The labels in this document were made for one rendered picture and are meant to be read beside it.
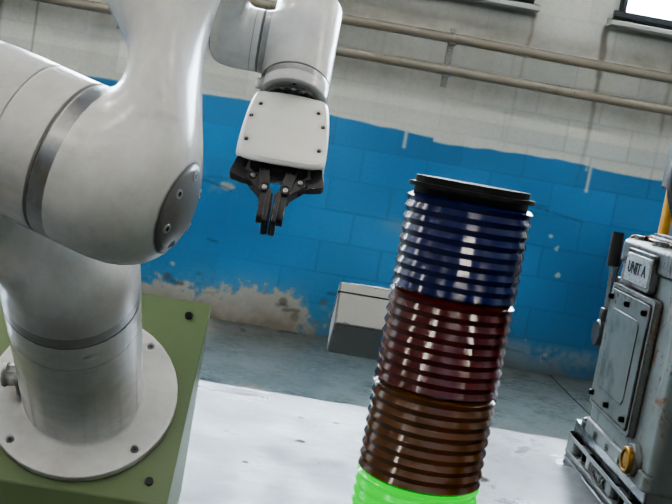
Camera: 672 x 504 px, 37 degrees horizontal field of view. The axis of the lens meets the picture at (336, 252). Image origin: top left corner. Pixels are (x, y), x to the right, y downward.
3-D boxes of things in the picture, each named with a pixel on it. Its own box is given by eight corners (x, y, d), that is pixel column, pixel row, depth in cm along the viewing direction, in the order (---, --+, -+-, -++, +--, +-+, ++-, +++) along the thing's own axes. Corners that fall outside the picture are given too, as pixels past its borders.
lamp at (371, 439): (469, 464, 52) (485, 380, 51) (489, 506, 46) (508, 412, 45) (355, 445, 51) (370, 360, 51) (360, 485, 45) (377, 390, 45)
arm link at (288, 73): (258, 55, 116) (254, 75, 114) (333, 69, 116) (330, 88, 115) (254, 101, 123) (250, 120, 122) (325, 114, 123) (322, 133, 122)
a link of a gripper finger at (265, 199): (248, 166, 111) (238, 216, 108) (277, 171, 111) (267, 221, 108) (247, 182, 114) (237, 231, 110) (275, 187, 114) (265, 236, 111)
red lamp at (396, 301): (485, 380, 51) (502, 294, 51) (508, 412, 45) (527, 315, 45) (370, 360, 51) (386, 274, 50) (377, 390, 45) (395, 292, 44)
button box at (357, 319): (482, 378, 107) (485, 334, 110) (500, 351, 101) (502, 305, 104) (325, 352, 107) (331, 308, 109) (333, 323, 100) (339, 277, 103)
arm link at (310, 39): (255, 54, 116) (334, 69, 116) (273, -26, 123) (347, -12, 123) (251, 100, 123) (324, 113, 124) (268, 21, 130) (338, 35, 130)
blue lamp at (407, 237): (502, 294, 51) (519, 207, 50) (527, 315, 45) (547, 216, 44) (386, 274, 50) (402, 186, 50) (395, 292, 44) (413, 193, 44)
